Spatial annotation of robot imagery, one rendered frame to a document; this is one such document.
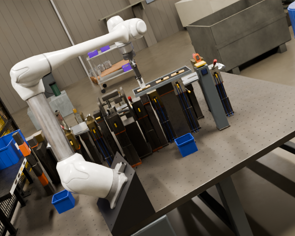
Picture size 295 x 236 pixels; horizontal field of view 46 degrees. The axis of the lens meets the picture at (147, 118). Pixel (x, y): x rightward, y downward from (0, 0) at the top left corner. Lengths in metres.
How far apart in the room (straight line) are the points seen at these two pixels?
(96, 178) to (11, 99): 8.67
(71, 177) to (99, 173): 0.13
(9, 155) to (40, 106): 0.60
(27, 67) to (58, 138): 0.41
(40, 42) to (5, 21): 0.99
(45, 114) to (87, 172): 0.41
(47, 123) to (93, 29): 8.43
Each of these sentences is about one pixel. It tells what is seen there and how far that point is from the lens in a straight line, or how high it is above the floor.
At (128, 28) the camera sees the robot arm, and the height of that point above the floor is 1.54.
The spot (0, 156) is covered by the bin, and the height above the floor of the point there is 1.11.
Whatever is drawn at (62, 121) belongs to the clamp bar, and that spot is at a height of 1.14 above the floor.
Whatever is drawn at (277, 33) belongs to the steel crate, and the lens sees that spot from 5.55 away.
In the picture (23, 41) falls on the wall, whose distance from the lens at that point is 10.11.
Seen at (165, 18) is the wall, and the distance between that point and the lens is 10.82.
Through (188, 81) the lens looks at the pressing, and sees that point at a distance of 2.46.
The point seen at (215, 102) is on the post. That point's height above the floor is 0.89.
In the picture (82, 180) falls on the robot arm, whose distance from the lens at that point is 1.71.
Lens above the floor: 1.72
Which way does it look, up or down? 20 degrees down
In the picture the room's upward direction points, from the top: 24 degrees counter-clockwise
